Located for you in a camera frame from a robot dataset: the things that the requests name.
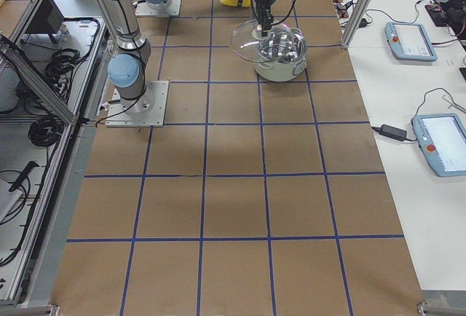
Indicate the aluminium frame post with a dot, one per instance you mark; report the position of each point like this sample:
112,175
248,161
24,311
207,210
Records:
354,22

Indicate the pale green steel pot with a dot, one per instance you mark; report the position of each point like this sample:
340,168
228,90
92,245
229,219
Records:
288,67

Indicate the glass pot lid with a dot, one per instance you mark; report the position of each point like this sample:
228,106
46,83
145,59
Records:
247,42

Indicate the black power adapter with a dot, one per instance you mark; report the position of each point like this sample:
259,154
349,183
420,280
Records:
393,132

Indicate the near blue teach pendant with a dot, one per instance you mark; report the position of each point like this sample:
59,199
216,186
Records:
441,138

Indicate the far blue teach pendant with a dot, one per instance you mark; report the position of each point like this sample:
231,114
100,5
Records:
409,41

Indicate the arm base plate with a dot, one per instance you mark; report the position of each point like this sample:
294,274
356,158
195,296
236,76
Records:
149,111
142,9

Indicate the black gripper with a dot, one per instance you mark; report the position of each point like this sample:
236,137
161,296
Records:
262,2

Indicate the blue teach pendant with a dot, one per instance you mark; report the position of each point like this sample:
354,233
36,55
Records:
441,138
409,41

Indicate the yellow corn cob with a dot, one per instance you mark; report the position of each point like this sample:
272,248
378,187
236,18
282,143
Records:
236,3

